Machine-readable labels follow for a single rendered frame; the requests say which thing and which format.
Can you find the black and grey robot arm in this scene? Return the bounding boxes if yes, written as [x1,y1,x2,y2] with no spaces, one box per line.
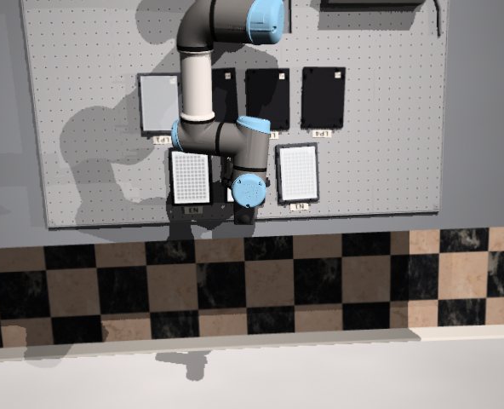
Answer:
[171,0,285,225]

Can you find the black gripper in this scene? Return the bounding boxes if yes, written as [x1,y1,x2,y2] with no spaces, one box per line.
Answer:
[221,158,270,190]

